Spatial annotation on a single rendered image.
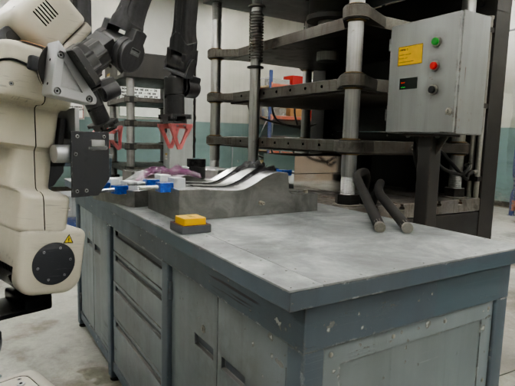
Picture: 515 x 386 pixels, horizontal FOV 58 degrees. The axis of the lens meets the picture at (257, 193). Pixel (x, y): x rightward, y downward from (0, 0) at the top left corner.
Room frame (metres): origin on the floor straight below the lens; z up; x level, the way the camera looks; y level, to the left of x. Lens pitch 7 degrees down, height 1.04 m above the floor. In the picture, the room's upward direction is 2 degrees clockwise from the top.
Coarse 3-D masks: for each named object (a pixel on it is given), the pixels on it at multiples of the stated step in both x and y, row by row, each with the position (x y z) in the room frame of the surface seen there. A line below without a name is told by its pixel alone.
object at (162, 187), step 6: (168, 180) 1.38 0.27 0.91; (174, 180) 1.34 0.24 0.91; (180, 180) 1.35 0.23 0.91; (144, 186) 1.31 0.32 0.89; (150, 186) 1.32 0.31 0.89; (156, 186) 1.33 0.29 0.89; (162, 186) 1.32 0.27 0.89; (168, 186) 1.33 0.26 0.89; (174, 186) 1.34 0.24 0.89; (180, 186) 1.35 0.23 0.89; (162, 192) 1.33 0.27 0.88
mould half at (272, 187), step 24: (168, 192) 1.35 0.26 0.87; (192, 192) 1.31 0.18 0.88; (216, 192) 1.35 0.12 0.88; (240, 192) 1.39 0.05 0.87; (264, 192) 1.44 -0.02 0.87; (288, 192) 1.49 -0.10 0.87; (312, 192) 1.57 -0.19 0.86; (168, 216) 1.35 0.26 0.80; (216, 216) 1.35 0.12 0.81; (240, 216) 1.39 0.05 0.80
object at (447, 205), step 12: (324, 192) 2.22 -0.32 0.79; (336, 192) 2.24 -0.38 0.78; (396, 192) 2.30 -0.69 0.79; (408, 192) 2.32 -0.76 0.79; (396, 204) 1.87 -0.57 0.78; (408, 204) 1.91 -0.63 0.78; (444, 204) 2.03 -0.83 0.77; (456, 204) 2.08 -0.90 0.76; (468, 204) 2.13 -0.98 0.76; (384, 216) 1.83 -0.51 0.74; (408, 216) 1.91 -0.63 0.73
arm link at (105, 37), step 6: (108, 30) 1.11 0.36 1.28; (90, 36) 1.07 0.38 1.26; (96, 36) 1.07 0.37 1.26; (102, 36) 1.07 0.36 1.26; (108, 36) 1.07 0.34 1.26; (114, 36) 1.09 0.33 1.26; (120, 36) 1.09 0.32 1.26; (102, 42) 1.06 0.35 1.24; (108, 42) 1.06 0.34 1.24; (114, 42) 1.07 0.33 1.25; (108, 48) 1.06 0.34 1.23; (108, 66) 1.14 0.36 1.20; (120, 72) 1.12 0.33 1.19
